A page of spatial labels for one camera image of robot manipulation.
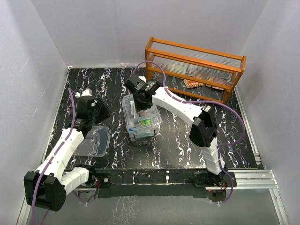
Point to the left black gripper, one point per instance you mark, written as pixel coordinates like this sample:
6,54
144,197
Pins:
105,112

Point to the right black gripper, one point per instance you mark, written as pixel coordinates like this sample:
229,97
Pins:
140,108

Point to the small green box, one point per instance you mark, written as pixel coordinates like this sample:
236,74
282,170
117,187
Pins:
145,122

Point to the clear plastic medicine box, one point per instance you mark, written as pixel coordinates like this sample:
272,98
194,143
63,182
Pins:
143,119

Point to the clear plastic box lid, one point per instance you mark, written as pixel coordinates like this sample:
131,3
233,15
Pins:
95,144

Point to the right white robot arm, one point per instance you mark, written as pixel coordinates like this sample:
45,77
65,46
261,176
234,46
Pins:
201,120

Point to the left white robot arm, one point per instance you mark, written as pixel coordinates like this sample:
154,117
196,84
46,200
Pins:
48,186

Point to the orange wooden shelf rack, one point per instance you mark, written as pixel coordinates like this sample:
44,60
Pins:
218,72

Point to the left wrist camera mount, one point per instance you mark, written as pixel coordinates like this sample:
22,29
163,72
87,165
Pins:
86,92

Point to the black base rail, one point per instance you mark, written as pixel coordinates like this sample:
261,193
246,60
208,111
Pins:
159,182

